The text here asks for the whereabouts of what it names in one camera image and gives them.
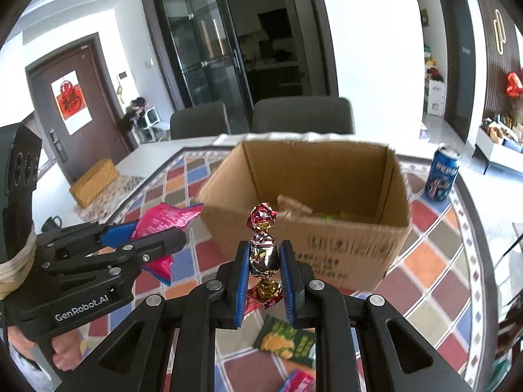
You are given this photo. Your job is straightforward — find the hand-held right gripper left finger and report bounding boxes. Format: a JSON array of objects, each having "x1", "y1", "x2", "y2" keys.
[{"x1": 53, "y1": 241, "x2": 251, "y2": 392}]

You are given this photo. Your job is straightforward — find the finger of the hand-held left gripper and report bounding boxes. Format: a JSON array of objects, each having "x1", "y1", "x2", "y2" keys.
[
  {"x1": 35, "y1": 220, "x2": 142, "y2": 251},
  {"x1": 39, "y1": 228, "x2": 187, "y2": 282}
]

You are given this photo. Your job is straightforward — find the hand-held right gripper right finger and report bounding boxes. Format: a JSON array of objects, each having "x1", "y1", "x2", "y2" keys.
[{"x1": 278, "y1": 240, "x2": 475, "y2": 392}]

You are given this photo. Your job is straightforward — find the pink snack packet blue edge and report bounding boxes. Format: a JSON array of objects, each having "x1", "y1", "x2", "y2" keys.
[{"x1": 131, "y1": 203, "x2": 204, "y2": 285}]

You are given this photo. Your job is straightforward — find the red foil candy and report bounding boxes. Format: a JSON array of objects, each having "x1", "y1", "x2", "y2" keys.
[{"x1": 245, "y1": 202, "x2": 283, "y2": 310}]

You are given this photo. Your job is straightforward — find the brown cardboard box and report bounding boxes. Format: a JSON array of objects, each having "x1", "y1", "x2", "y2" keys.
[{"x1": 199, "y1": 139, "x2": 411, "y2": 293}]

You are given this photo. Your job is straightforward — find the tan snack packet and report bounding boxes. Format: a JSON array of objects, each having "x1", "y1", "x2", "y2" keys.
[{"x1": 277, "y1": 195, "x2": 314, "y2": 218}]

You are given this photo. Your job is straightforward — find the person's left hand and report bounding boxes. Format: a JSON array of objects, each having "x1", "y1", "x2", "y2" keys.
[{"x1": 51, "y1": 329, "x2": 84, "y2": 372}]

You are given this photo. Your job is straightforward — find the green and black snack packet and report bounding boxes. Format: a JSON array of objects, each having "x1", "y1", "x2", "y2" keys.
[{"x1": 253, "y1": 314, "x2": 316, "y2": 370}]

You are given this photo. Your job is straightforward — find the yellow woven tissue box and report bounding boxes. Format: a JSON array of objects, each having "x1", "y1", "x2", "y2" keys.
[{"x1": 69, "y1": 158, "x2": 120, "y2": 209}]

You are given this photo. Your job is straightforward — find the dark pink snack packet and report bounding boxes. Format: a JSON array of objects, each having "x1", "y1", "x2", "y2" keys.
[{"x1": 278, "y1": 367, "x2": 316, "y2": 392}]

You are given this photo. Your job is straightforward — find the grey dining chair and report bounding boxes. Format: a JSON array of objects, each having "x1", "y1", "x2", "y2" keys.
[
  {"x1": 169, "y1": 102, "x2": 231, "y2": 140},
  {"x1": 251, "y1": 97, "x2": 354, "y2": 135}
]

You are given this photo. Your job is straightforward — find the brown entrance door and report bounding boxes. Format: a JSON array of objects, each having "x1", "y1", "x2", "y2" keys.
[{"x1": 25, "y1": 35, "x2": 131, "y2": 184}]

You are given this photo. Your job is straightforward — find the red and white door poster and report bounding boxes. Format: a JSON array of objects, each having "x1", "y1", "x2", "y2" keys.
[{"x1": 51, "y1": 71, "x2": 84, "y2": 135}]

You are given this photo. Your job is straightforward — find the blue soda can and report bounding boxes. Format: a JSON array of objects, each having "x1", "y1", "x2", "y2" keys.
[{"x1": 424, "y1": 144, "x2": 461, "y2": 203}]

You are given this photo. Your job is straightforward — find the black sliding glass door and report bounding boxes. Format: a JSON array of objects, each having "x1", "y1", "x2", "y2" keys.
[{"x1": 141, "y1": 0, "x2": 340, "y2": 131}]

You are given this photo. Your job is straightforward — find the white storage shelf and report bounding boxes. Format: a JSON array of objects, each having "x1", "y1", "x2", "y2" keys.
[{"x1": 425, "y1": 79, "x2": 446, "y2": 117}]

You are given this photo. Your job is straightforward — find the white low cabinet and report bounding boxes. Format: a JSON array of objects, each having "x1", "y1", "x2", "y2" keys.
[{"x1": 474, "y1": 128, "x2": 523, "y2": 176}]

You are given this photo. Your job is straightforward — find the dark interior door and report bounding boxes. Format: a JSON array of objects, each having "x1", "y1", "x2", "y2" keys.
[{"x1": 439, "y1": 0, "x2": 477, "y2": 143}]

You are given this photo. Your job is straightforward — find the red flower decoration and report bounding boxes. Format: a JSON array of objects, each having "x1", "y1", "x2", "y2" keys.
[{"x1": 506, "y1": 72, "x2": 523, "y2": 99}]

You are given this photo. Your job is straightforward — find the door lock handle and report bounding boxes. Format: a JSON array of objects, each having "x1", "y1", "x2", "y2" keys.
[{"x1": 49, "y1": 128, "x2": 68, "y2": 163}]

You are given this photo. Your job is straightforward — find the white wire stool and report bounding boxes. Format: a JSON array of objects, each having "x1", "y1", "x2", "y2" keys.
[{"x1": 137, "y1": 106, "x2": 164, "y2": 141}]

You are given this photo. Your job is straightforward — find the dark slatted wall panel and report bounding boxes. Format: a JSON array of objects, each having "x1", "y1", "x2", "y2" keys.
[{"x1": 466, "y1": 0, "x2": 523, "y2": 131}]

